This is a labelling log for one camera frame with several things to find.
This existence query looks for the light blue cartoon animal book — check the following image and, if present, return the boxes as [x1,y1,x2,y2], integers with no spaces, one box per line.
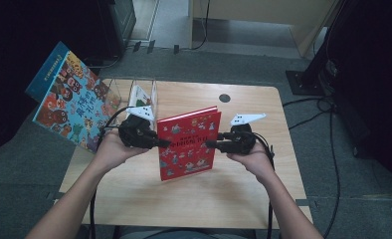
[32,49,122,154]

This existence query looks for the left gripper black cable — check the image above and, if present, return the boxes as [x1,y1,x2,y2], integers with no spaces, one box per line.
[89,106,135,239]

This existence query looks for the person's left hand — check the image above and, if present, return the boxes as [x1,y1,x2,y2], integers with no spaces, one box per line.
[94,128,150,173]

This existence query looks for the white caterpillar book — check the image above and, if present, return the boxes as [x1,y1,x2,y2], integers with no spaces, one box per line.
[127,84,155,116]

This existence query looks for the black floor cables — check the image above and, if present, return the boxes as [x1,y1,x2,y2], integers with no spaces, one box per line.
[282,96,342,239]

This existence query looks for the person's right hand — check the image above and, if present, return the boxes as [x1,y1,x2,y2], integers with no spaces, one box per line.
[226,142,276,184]

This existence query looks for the clear acrylic book rack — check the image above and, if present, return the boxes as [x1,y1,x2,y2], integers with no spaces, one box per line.
[100,77,158,131]

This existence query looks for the black hanging cable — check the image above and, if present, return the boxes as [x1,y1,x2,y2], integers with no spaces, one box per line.
[190,0,212,52]

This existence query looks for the person's grey clothing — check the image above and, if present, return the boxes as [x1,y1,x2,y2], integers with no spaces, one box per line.
[112,225,256,239]

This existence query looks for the red picture book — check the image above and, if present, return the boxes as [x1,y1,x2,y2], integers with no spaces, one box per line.
[156,106,223,182]

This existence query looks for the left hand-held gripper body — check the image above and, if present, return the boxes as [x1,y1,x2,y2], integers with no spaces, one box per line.
[117,105,160,149]

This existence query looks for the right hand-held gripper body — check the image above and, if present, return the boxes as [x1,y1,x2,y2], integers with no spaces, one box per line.
[222,113,268,155]

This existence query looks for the black metal stand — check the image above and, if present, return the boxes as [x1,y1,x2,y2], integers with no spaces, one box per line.
[285,0,342,98]

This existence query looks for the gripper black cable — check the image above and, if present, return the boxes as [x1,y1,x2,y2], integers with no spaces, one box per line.
[89,106,135,239]
[253,132,277,239]

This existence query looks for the black cabinet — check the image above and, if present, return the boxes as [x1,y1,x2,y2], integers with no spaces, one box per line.
[96,0,137,58]

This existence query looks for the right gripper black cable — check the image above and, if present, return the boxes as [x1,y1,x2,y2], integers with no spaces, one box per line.
[253,132,277,239]

